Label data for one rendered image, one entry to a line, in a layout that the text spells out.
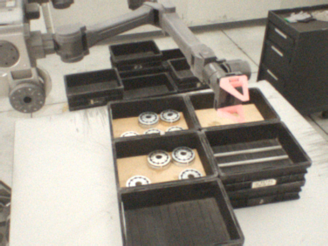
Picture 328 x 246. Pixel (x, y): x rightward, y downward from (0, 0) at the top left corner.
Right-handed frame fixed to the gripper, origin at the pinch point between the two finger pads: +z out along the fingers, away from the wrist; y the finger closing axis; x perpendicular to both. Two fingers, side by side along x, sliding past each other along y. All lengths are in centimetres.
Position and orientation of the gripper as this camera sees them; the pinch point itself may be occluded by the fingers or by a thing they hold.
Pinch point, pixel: (242, 109)
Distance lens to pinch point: 89.9
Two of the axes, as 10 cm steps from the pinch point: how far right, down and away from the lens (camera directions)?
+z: 2.9, 5.7, -7.7
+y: 0.0, 8.0, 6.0
